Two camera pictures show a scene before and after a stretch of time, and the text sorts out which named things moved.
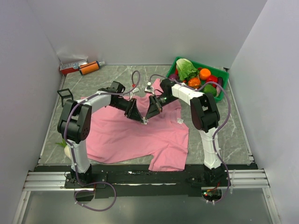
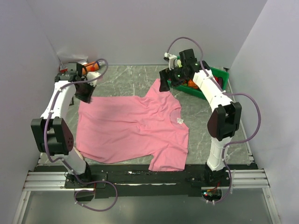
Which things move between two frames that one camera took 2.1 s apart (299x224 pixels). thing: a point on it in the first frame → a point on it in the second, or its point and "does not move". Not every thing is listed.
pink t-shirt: [163, 137] does not move
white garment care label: [180, 121] does not move
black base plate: [141, 181] does not move
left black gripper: [133, 113] → [87, 98]
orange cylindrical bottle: [88, 67] does not move
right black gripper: [154, 108] → [164, 75]
